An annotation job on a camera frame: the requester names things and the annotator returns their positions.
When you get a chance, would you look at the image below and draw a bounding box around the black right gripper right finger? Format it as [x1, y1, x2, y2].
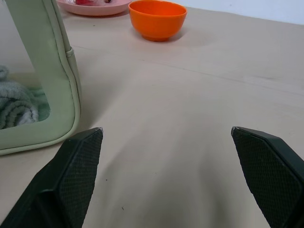
[230, 126, 304, 228]

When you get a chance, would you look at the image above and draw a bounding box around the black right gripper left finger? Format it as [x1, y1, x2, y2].
[0, 127, 104, 228]

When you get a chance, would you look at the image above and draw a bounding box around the light green pouch bag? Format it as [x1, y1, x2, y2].
[0, 0, 82, 156]

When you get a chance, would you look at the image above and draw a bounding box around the grey-green towel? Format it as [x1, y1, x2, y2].
[0, 65, 51, 130]

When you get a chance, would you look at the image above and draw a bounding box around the pink plastic plate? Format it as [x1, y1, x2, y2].
[56, 0, 133, 17]

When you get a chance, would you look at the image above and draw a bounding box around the red and white item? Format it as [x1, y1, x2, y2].
[75, 0, 112, 6]

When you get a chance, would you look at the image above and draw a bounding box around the orange plastic bowl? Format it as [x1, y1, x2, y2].
[128, 0, 188, 42]

